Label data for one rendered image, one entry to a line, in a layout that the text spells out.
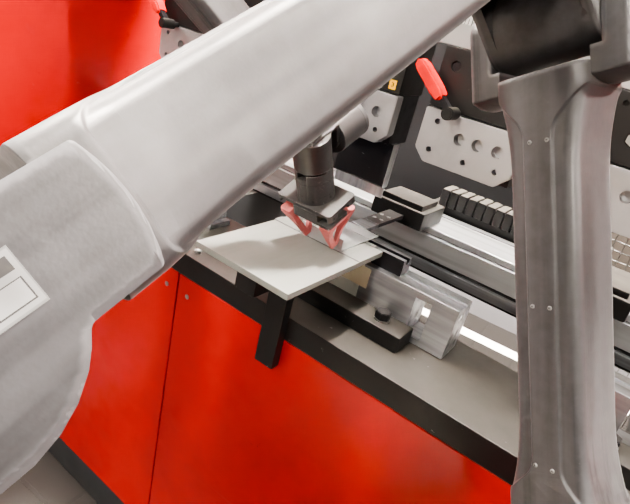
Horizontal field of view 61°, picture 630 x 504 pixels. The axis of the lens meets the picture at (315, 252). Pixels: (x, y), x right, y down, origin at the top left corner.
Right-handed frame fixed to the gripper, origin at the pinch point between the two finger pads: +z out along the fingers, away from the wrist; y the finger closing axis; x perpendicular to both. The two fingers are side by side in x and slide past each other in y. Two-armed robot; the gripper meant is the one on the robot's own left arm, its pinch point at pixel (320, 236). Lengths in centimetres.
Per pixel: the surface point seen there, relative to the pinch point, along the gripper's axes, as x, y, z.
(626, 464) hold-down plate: 2, -52, 11
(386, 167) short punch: -14.1, -3.4, -6.4
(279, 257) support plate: 9.6, 0.0, -3.4
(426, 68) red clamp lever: -15.6, -8.5, -24.6
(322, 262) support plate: 5.1, -4.5, -1.0
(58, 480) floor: 54, 59, 86
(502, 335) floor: -135, -3, 184
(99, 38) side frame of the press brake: -20, 87, -6
